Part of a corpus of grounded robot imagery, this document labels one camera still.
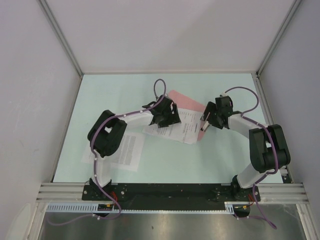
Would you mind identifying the pink clipboard folder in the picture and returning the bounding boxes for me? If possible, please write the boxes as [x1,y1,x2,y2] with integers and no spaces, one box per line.
[166,89,213,142]

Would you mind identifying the white printed paper sheets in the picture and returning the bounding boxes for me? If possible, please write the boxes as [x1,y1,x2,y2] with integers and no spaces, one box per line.
[142,108,202,145]

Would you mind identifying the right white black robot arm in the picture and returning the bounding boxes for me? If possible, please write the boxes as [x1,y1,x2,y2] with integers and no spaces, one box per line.
[201,95,291,201]

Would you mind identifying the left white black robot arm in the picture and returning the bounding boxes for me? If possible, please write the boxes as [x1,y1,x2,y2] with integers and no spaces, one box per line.
[87,94,181,200]

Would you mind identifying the white printed paper sheet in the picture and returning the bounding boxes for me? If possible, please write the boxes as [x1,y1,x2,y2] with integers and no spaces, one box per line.
[97,132,145,172]

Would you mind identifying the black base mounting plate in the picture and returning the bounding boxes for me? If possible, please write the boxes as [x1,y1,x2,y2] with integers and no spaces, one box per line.
[81,183,261,211]

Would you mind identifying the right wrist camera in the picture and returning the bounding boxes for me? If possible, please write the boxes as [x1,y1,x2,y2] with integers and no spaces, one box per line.
[219,92,229,98]

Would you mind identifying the white slotted cable duct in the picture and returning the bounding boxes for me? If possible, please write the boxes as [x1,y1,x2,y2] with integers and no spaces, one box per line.
[46,202,234,215]

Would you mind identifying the aluminium frame rail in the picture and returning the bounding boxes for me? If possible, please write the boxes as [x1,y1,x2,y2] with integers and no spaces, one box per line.
[36,182,309,204]

